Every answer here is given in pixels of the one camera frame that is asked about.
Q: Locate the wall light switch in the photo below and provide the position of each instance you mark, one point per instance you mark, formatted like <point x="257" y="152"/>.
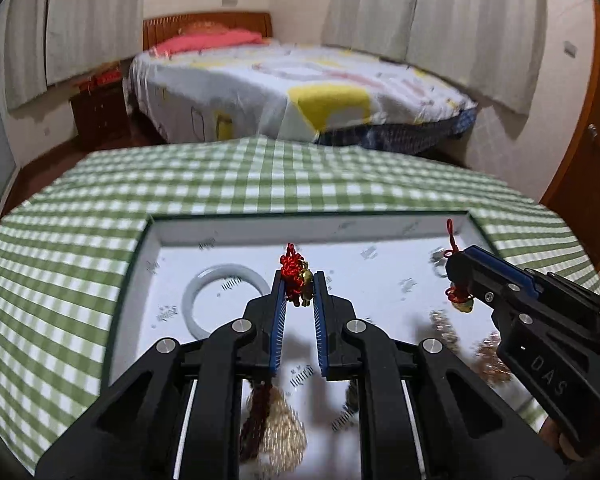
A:
<point x="570" y="49"/>

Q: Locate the silver rhinestone clip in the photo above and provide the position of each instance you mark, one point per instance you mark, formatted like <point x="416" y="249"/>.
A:
<point x="444" y="330"/>

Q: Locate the wooden headboard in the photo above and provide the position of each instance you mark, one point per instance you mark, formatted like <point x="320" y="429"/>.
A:
<point x="157" y="30"/>

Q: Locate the dark wooden nightstand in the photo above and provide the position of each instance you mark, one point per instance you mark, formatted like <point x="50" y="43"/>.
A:
<point x="100" y="115"/>

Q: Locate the pink pillow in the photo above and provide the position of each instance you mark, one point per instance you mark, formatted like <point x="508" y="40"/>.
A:
<point x="203" y="42"/>

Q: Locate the red items on nightstand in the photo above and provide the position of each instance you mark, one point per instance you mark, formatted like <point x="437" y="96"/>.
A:
<point x="106" y="74"/>

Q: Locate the red knot gold ingot charm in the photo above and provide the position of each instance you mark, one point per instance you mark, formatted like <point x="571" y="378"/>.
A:
<point x="458" y="292"/>

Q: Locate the orange embroidered pillow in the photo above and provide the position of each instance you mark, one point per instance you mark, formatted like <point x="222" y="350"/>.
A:
<point x="203" y="28"/>

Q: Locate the white curtain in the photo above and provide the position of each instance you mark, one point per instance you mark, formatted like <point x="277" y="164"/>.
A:
<point x="50" y="41"/>
<point x="490" y="47"/>

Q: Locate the bed with patterned sheet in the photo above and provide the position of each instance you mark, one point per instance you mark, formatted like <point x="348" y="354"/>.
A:
<point x="309" y="94"/>

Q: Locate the right white curtain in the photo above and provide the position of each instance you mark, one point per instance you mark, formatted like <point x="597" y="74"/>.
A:
<point x="490" y="47"/>

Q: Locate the person's hand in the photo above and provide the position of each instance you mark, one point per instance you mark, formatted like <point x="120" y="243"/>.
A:
<point x="555" y="439"/>

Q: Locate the red knot gold turtle charm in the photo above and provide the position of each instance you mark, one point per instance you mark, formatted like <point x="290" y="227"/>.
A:
<point x="297" y="277"/>

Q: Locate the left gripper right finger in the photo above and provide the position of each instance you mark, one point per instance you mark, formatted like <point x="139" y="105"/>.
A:
<point x="337" y="358"/>

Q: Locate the left white curtain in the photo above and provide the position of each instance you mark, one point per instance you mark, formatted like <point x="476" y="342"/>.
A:
<point x="50" y="41"/>

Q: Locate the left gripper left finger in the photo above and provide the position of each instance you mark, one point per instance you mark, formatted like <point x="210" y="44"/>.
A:
<point x="262" y="356"/>

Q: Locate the green checkered tablecloth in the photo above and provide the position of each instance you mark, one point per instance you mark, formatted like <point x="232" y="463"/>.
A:
<point x="64" y="252"/>

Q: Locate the white jade bangle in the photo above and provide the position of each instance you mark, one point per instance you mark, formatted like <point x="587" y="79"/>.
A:
<point x="218" y="294"/>

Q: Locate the black gourd pendant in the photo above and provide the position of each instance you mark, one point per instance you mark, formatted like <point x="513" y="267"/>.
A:
<point x="348" y="415"/>

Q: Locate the brown wooden door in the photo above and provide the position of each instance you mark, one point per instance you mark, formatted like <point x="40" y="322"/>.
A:
<point x="574" y="192"/>

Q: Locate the green shallow cardboard box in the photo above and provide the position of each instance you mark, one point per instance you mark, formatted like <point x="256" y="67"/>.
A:
<point x="390" y="266"/>

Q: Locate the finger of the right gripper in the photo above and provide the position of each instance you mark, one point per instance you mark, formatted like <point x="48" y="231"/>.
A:
<point x="485" y="287"/>
<point x="507" y="272"/>

